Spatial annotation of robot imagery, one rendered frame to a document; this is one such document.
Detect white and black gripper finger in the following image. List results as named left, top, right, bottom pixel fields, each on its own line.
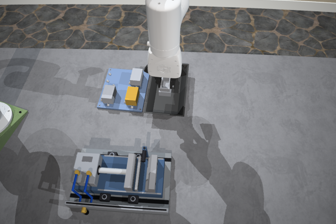
left=170, top=66, right=187, bottom=89
left=144, top=65, right=162, bottom=88

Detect yellow rectangular block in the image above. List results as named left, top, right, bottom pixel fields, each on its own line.
left=125, top=86, right=139, bottom=106

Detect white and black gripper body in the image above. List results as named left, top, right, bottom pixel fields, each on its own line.
left=147, top=47, right=182, bottom=78

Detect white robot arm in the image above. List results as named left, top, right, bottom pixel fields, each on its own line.
left=0, top=0, right=189, bottom=133

